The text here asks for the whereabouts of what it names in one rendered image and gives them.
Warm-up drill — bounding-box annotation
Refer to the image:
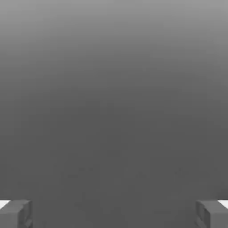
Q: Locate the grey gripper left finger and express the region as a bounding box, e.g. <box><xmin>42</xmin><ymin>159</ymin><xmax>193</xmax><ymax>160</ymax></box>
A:
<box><xmin>0</xmin><ymin>199</ymin><xmax>33</xmax><ymax>228</ymax></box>

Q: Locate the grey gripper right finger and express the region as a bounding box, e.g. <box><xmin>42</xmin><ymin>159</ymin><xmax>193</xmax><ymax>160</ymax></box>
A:
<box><xmin>195</xmin><ymin>199</ymin><xmax>228</xmax><ymax>228</ymax></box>

